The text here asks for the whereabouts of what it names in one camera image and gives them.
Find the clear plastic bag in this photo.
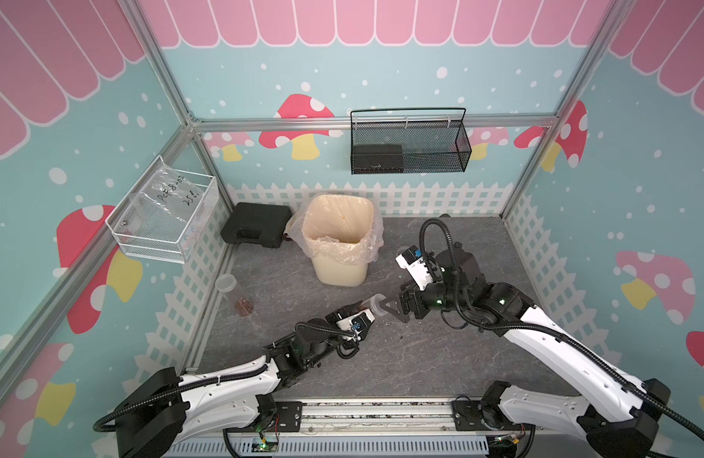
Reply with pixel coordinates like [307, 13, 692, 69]
[117, 164, 219, 251]

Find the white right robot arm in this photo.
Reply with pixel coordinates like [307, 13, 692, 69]
[387, 244, 670, 457]

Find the cream plastic trash bin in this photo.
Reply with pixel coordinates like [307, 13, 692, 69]
[301, 195, 376, 287]

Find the black box in basket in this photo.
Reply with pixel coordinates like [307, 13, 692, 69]
[350, 144, 404, 175]

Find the black wire mesh basket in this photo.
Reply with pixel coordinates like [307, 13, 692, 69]
[349, 107, 472, 174]

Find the black plastic tool case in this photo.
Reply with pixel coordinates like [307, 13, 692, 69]
[220, 202, 292, 248]

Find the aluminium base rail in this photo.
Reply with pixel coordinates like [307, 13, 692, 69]
[168, 396, 595, 457]

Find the white wire wall basket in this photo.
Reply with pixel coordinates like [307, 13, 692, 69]
[105, 156, 219, 264]

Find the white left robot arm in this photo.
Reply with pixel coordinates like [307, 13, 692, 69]
[93, 302, 375, 457]

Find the clear plastic bin liner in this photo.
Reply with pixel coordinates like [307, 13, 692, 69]
[284, 194, 384, 265]

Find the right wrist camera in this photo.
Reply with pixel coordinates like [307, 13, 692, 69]
[396, 251, 434, 291]

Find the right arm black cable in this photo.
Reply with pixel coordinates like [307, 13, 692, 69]
[419, 216, 704, 458]

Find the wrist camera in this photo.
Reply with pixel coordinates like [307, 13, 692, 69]
[396, 251, 434, 291]
[337, 309, 375, 332]

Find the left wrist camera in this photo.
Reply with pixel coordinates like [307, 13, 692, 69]
[337, 309, 375, 332]

